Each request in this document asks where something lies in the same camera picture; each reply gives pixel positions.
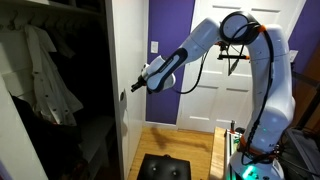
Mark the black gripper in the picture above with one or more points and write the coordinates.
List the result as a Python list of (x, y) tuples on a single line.
[(142, 82)]

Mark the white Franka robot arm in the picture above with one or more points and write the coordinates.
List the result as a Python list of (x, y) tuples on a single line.
[(270, 100)]

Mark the white closet drawer unit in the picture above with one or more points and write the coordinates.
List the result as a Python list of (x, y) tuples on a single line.
[(96, 133)]

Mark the white panelled room door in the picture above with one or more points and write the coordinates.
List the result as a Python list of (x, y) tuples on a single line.
[(213, 100)]

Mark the closet shelf board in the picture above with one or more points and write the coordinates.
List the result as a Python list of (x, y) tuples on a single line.
[(60, 5)]

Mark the white baseboard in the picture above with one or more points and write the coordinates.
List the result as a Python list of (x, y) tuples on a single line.
[(160, 125)]

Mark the black hanging clothes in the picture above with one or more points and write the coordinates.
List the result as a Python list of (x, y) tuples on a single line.
[(86, 66)]

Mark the black tufted leather ottoman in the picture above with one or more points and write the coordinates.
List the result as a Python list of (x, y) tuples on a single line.
[(163, 168)]

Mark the white hanging shirt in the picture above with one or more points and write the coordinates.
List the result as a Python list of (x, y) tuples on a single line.
[(50, 83)]

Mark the black rod with orange tips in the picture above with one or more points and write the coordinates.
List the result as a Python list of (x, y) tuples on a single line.
[(233, 57)]

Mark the light wooden table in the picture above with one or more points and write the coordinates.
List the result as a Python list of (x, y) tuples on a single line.
[(217, 153)]

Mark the dark garment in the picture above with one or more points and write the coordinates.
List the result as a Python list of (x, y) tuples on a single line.
[(43, 146)]

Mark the brown wooden cabinet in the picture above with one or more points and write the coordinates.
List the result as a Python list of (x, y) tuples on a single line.
[(308, 63)]

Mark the grey workbench surface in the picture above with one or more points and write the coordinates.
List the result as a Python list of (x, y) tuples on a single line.
[(305, 150)]

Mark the white light switch plate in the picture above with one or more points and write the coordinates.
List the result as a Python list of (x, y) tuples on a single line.
[(154, 46)]

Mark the small black post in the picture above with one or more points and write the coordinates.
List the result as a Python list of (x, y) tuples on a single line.
[(232, 125)]

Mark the aluminium frame rail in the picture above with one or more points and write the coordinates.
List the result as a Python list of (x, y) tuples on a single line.
[(228, 150)]

